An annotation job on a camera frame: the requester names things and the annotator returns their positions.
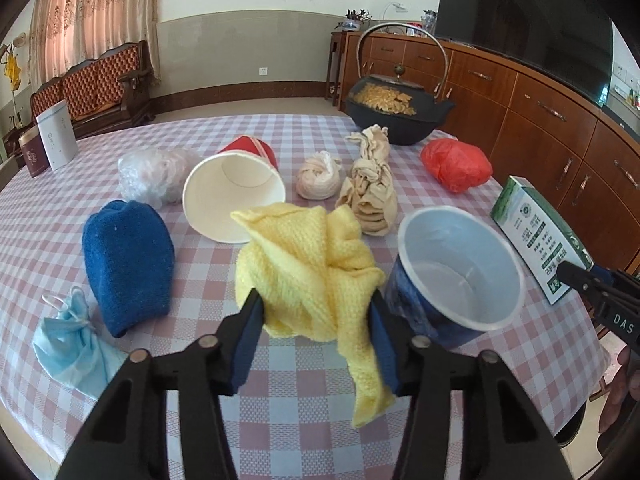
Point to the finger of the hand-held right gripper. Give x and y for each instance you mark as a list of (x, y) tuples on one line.
[(575, 276), (602, 276)]

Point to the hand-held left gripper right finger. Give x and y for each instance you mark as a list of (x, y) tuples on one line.
[(385, 345)]

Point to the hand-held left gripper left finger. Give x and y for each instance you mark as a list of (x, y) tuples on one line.
[(247, 340)]

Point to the yellow knitted cloth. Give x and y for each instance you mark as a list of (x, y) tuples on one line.
[(305, 270)]

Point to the red paper cup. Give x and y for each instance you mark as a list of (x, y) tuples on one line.
[(230, 195)]

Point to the red plastic bag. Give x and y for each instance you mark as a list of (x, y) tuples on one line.
[(455, 162)]

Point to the person's right hand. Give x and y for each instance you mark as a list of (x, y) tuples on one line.
[(617, 405)]

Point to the green and white carton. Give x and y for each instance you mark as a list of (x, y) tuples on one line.
[(535, 235)]

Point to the blue paper cup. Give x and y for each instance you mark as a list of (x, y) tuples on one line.
[(450, 260)]

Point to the blue terry towel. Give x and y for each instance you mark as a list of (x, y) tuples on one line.
[(125, 270)]

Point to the knotted beige stockings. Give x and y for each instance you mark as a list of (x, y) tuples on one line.
[(370, 195)]

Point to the long wooden cabinet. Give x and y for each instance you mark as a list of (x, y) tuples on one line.
[(545, 125)]

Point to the knotted pale pink bag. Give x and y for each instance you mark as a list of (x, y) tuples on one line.
[(317, 180)]

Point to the light blue face mask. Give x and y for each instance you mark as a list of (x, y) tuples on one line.
[(70, 350)]

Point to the clear crumpled plastic bag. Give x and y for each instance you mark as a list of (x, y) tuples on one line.
[(150, 175)]

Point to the black cast iron teapot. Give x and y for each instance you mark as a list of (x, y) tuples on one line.
[(395, 120)]

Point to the black flat television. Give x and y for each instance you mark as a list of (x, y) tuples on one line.
[(525, 20)]

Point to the white tea canister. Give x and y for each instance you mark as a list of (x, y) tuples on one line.
[(57, 135)]

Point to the dark red canister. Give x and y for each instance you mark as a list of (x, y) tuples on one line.
[(34, 155)]

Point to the clear glass jar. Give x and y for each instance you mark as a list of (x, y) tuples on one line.
[(429, 24)]

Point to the wooden sofa with orange cushions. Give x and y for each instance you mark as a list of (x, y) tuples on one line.
[(95, 85)]

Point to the white desk lamp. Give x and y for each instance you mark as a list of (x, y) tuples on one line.
[(397, 7)]

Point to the small potted plant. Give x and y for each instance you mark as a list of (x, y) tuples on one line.
[(352, 20)]

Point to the coat rack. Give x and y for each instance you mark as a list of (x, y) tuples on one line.
[(12, 85)]

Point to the yellow hanging bag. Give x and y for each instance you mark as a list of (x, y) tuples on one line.
[(12, 70)]

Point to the beige embroidered curtain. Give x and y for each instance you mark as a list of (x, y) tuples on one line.
[(95, 10)]

